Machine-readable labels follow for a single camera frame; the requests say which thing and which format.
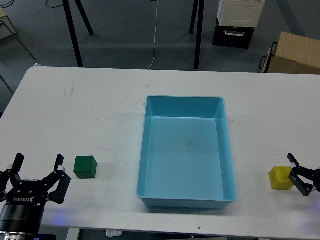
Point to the light blue plastic bin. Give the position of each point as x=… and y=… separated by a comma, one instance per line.
x=186, y=156

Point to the light wooden cabinet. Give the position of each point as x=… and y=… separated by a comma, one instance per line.
x=292, y=54

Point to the wooden chair at left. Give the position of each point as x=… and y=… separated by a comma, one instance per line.
x=7, y=29

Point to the black drawer box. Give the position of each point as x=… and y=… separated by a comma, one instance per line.
x=234, y=37

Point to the black table legs right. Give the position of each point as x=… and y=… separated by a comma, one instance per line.
x=197, y=14

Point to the white storage box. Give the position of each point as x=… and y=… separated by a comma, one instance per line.
x=240, y=13

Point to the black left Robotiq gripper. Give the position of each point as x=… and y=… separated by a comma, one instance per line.
x=25, y=202

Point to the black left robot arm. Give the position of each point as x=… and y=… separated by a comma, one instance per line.
x=6, y=188

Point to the green wooden cube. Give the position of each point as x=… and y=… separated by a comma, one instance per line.
x=85, y=167

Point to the yellow wooden cube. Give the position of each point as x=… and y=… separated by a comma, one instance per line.
x=279, y=178

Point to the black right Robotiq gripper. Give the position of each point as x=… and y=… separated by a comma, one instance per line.
x=297, y=171

